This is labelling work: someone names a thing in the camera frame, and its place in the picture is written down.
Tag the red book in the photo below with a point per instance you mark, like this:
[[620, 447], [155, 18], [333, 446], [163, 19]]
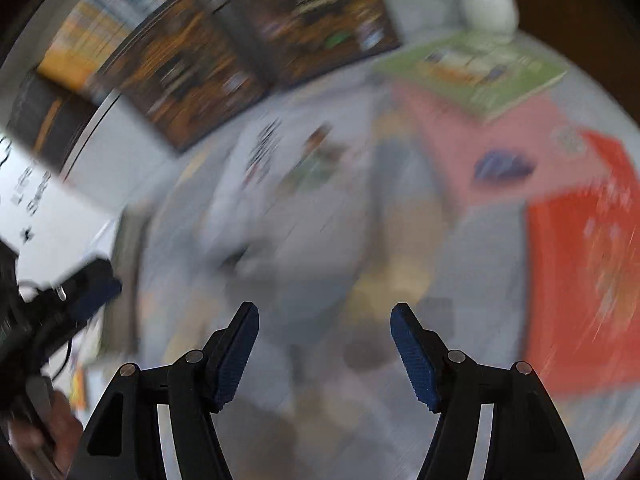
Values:
[[575, 285]]

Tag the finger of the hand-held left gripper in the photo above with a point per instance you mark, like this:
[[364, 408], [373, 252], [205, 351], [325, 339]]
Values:
[[95, 287]]

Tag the brown wooden cabinet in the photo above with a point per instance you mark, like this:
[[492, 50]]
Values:
[[575, 10]]

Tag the pastel pink and blue book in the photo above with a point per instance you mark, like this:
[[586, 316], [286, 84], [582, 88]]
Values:
[[450, 160]]

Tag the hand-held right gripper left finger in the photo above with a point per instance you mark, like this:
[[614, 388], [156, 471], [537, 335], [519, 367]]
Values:
[[235, 355]]

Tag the grey ginkgo-pattern tablecloth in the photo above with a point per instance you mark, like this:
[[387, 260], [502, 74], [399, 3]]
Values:
[[325, 385]]

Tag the light green book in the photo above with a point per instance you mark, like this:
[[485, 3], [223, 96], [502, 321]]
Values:
[[475, 70]]

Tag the row of dark and yellow books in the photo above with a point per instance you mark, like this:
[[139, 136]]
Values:
[[85, 35]]

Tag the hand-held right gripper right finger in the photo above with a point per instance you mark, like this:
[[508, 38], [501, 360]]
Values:
[[417, 355]]

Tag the person's left hand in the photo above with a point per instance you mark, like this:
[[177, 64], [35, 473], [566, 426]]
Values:
[[67, 425]]

